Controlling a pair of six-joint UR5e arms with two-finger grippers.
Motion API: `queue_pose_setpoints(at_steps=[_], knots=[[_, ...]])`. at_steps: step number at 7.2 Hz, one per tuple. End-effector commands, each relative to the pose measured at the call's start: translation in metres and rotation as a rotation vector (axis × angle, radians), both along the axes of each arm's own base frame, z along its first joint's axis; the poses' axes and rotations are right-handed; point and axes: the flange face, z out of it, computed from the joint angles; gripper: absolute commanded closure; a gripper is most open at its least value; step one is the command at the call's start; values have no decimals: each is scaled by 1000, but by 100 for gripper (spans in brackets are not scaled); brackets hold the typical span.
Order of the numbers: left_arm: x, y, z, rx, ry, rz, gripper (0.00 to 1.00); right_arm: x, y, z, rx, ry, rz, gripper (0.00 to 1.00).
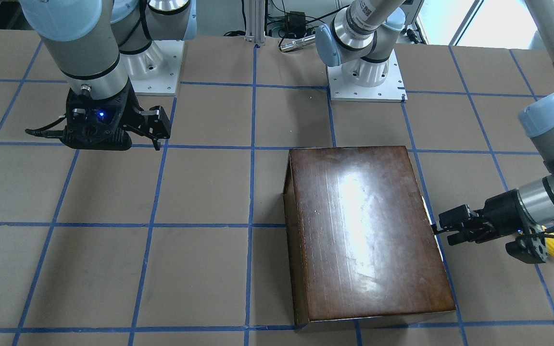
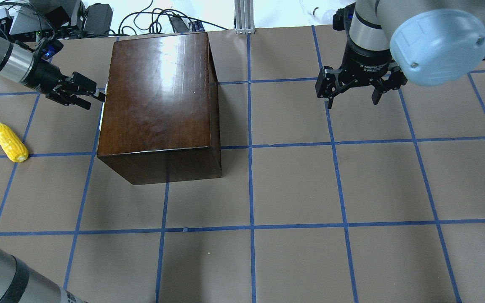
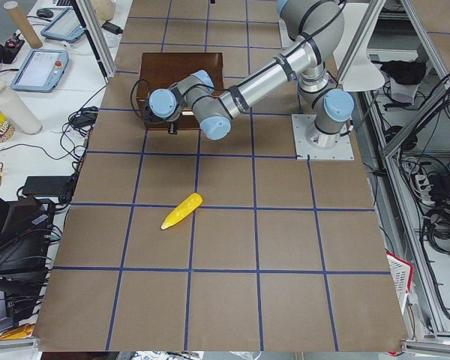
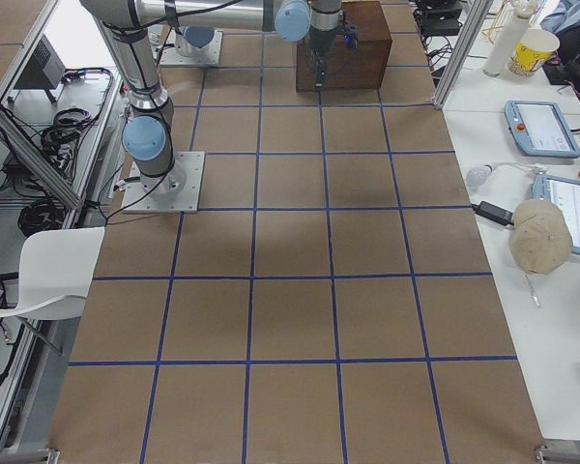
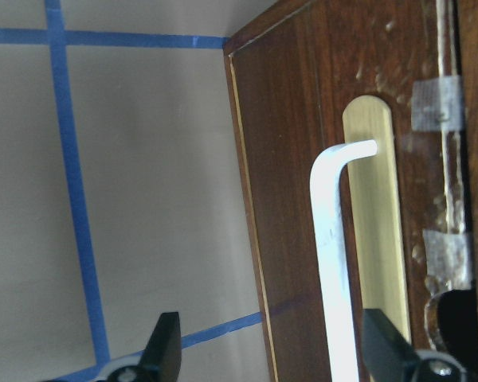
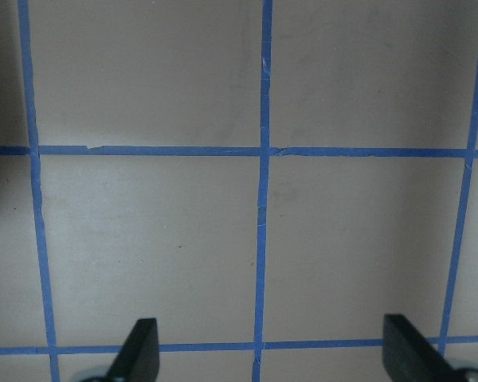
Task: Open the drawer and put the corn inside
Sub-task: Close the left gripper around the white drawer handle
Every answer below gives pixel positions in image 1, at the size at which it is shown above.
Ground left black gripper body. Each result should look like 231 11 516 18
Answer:
474 190 529 241

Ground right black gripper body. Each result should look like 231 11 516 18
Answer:
117 78 145 136

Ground dark wooden drawer cabinet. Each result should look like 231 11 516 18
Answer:
283 146 456 332

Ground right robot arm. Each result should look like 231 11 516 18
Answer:
20 0 197 151

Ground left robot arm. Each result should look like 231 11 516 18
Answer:
299 44 554 222

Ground silver metal cylinder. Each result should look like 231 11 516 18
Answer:
278 35 316 53

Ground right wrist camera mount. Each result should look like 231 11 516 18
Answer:
60 89 132 151

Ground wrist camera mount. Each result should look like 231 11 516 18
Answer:
60 89 132 151
505 225 554 264

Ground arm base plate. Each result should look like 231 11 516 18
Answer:
121 41 185 96
326 50 408 102

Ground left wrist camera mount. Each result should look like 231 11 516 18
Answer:
505 225 554 264

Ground aluminium frame post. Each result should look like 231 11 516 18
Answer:
242 0 266 47

